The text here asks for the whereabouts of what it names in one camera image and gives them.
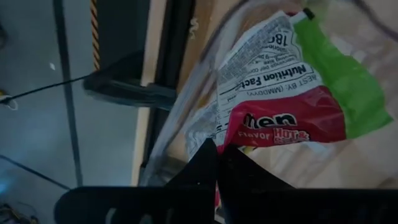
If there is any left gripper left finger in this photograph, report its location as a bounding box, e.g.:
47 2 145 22
54 138 218 224

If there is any green chili shrimp noodle pack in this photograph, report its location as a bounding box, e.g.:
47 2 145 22
185 7 394 209

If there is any black mat with striped edge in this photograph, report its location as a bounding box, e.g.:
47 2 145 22
89 0 150 82

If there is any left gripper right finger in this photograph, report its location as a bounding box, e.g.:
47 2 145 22
217 144 398 224

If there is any black aluminium rig frame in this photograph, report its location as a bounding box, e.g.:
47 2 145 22
83 0 197 175

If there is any long black floor cable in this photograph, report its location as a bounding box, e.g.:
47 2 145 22
0 73 94 105

